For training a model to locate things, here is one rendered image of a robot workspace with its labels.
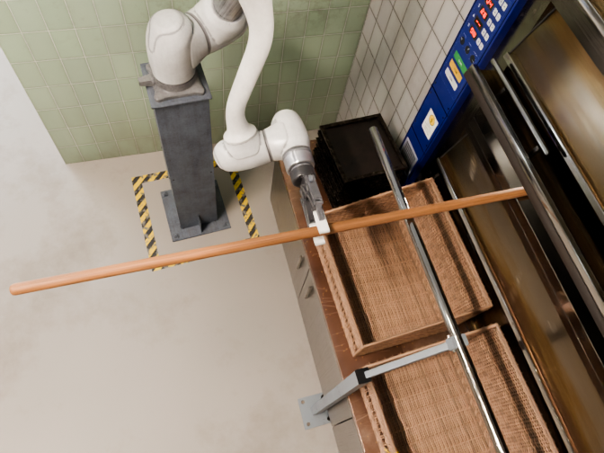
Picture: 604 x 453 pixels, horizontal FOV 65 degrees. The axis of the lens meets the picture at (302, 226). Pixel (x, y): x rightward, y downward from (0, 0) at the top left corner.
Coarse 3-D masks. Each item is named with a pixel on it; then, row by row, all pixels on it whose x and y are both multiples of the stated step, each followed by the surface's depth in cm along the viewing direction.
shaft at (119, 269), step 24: (504, 192) 146; (384, 216) 137; (408, 216) 138; (240, 240) 129; (264, 240) 129; (288, 240) 131; (120, 264) 121; (144, 264) 122; (168, 264) 124; (24, 288) 116; (48, 288) 118
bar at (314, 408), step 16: (384, 160) 150; (400, 192) 145; (400, 208) 144; (416, 240) 138; (432, 272) 134; (432, 288) 133; (448, 304) 130; (448, 320) 129; (448, 336) 129; (464, 336) 127; (432, 352) 131; (464, 352) 125; (368, 368) 142; (384, 368) 138; (464, 368) 124; (352, 384) 146; (480, 384) 122; (304, 400) 226; (320, 400) 199; (336, 400) 174; (480, 400) 120; (304, 416) 222; (320, 416) 223; (496, 432) 117; (496, 448) 116
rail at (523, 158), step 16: (480, 80) 134; (496, 112) 129; (512, 144) 125; (528, 160) 122; (528, 176) 121; (544, 192) 118; (560, 224) 114; (576, 256) 111; (592, 272) 110; (592, 288) 108
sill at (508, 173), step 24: (480, 120) 162; (480, 144) 161; (504, 168) 154; (528, 216) 146; (528, 240) 147; (552, 264) 140; (576, 288) 137; (576, 312) 134; (600, 336) 131; (600, 360) 128
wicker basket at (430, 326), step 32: (384, 192) 189; (416, 192) 196; (384, 224) 207; (416, 224) 199; (320, 256) 196; (352, 256) 198; (384, 256) 200; (416, 256) 200; (448, 256) 184; (352, 288) 192; (384, 288) 194; (416, 288) 196; (448, 288) 186; (480, 288) 171; (352, 320) 171; (416, 320) 189; (352, 352) 180
